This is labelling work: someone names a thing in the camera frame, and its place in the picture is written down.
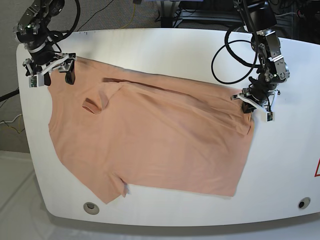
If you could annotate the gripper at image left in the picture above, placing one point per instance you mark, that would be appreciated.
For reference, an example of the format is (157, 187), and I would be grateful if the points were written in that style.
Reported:
(47, 60)

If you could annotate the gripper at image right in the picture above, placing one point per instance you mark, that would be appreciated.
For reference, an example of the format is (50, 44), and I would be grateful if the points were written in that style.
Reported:
(258, 96)

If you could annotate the peach orange T-shirt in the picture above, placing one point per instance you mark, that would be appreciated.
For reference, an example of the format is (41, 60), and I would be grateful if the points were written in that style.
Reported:
(114, 127)

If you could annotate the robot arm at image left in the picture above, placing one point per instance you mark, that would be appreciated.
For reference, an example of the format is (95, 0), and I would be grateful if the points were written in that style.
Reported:
(42, 44)

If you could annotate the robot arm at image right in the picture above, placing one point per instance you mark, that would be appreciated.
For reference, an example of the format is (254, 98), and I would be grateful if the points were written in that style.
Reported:
(269, 68)

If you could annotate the black bar at left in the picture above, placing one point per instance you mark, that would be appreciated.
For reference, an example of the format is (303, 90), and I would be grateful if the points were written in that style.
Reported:
(9, 95)

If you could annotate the black desk leg base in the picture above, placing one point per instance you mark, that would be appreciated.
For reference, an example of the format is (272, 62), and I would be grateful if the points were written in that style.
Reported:
(167, 10)

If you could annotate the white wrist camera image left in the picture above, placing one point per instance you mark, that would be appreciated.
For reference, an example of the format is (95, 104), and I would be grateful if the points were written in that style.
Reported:
(35, 81)

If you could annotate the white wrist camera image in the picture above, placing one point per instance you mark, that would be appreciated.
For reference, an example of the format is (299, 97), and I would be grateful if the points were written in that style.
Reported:
(35, 81)
(269, 116)

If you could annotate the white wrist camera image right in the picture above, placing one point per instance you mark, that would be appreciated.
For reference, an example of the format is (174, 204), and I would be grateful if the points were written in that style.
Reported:
(269, 116)

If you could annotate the aluminium frame rail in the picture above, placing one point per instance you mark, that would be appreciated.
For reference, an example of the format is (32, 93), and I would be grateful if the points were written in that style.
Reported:
(286, 25)

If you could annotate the right table cable grommet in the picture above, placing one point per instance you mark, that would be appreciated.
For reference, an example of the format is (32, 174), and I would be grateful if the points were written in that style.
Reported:
(304, 203)

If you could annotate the table cable grommet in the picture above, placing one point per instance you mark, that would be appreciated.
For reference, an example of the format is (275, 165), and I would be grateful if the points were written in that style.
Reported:
(304, 203)
(91, 208)

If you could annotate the left table cable grommet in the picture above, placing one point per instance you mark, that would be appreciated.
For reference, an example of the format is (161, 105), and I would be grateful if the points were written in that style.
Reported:
(91, 208)

